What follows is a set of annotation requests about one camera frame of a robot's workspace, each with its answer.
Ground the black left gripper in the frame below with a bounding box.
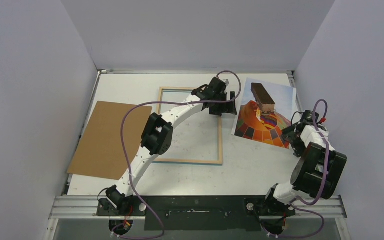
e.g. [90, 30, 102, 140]
[210, 91, 236, 117]

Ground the hot air balloon photo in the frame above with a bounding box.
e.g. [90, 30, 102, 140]
[231, 78, 297, 149]

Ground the blue wooden picture frame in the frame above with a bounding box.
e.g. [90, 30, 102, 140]
[153, 86, 229, 166]

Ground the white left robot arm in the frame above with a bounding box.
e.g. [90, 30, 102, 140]
[105, 76, 239, 216]

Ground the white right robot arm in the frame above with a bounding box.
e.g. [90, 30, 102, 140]
[262, 110, 347, 215]

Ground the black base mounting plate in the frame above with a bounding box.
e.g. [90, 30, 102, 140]
[96, 195, 296, 233]

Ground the brown cardboard backing board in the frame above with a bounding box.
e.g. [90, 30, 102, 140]
[67, 101, 153, 180]

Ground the aluminium front rail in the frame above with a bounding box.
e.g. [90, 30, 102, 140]
[49, 195, 348, 220]

